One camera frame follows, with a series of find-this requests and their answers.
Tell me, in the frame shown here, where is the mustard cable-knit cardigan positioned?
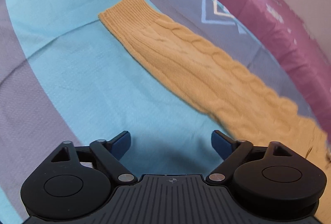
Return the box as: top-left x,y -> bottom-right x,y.
99,0 -> 330,174

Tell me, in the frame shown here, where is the blue grey patterned bedsheet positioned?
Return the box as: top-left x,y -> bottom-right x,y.
1,0 -> 314,223

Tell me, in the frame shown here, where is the purple floral quilt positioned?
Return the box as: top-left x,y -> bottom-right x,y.
218,0 -> 330,133

